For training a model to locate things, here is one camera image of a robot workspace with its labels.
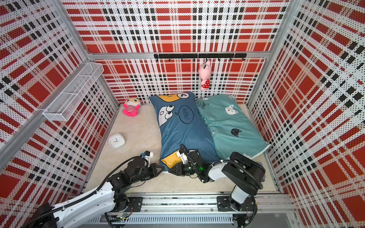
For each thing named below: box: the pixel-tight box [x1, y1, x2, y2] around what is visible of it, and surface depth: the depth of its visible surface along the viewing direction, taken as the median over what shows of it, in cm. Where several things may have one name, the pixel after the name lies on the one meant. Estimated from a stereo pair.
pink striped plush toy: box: [122, 97, 143, 117], surface depth 116 cm
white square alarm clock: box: [108, 133, 126, 149], surface depth 95 cm
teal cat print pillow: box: [195, 94, 272, 161], surface depth 95 cm
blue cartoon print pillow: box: [149, 92, 220, 171], surface depth 90 cm
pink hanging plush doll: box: [198, 59, 212, 91], surface depth 95 cm
